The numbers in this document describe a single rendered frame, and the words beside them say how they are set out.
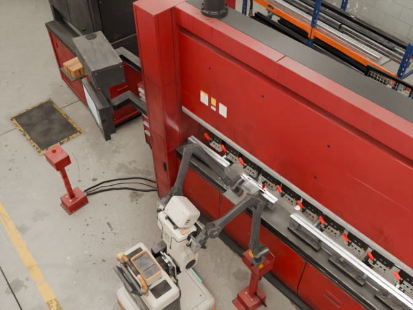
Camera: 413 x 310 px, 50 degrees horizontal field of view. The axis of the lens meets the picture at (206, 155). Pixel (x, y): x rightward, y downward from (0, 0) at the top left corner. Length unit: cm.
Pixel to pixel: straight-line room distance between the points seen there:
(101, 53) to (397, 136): 221
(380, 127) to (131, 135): 369
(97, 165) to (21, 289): 163
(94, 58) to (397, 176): 228
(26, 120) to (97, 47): 275
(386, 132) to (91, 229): 324
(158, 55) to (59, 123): 281
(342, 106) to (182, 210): 129
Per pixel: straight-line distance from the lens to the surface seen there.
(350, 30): 491
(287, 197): 348
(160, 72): 355
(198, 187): 426
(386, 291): 353
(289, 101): 291
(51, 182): 534
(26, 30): 807
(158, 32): 336
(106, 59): 350
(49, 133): 591
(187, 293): 402
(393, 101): 269
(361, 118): 261
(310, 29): 498
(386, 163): 271
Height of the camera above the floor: 390
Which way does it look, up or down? 47 degrees down
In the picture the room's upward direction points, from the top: straight up
